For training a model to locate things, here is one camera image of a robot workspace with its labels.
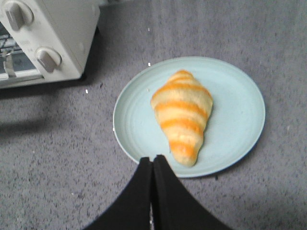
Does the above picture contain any golden croissant bread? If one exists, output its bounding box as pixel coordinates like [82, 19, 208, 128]
[150, 70, 213, 167]

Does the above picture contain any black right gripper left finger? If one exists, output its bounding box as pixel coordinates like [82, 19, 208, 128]
[85, 157, 153, 230]

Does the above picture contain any lower white oven knob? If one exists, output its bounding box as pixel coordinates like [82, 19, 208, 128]
[35, 47, 62, 73]

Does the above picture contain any light green round plate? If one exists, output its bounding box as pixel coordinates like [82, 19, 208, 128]
[113, 57, 266, 178]

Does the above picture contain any white Toshiba toaster oven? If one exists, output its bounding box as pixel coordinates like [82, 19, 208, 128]
[0, 0, 100, 89]

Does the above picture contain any glass oven door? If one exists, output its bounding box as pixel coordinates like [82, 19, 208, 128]
[0, 25, 44, 87]

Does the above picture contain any white oven knob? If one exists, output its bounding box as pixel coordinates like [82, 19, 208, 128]
[35, 47, 62, 73]
[2, 0, 34, 32]

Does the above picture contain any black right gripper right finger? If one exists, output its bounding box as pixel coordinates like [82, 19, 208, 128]
[152, 155, 230, 230]

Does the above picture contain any upper white oven knob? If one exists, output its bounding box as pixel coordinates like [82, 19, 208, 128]
[2, 0, 34, 32]

